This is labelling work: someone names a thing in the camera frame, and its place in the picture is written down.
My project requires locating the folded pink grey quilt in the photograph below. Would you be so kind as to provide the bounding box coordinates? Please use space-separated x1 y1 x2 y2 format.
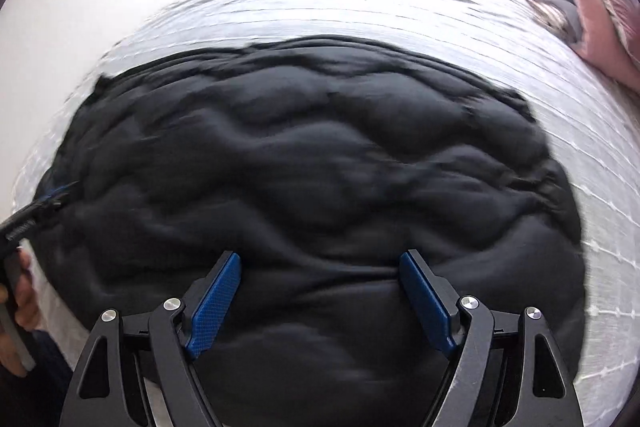
506 0 587 54

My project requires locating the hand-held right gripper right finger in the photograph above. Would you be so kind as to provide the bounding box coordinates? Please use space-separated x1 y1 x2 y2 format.
399 249 585 427

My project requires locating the pink velvet pillow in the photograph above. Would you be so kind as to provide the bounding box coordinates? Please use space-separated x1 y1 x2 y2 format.
549 0 640 96

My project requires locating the black puffer jacket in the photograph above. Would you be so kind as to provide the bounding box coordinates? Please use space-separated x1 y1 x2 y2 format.
22 35 589 427

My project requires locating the person's left hand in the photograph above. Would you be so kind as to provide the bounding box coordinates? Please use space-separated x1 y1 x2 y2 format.
0 250 43 379

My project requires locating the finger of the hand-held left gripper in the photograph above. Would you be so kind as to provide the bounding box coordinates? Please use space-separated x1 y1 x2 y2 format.
42 180 79 202
35 196 67 214

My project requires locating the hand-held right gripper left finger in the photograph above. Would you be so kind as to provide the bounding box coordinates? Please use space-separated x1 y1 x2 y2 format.
59 250 243 427

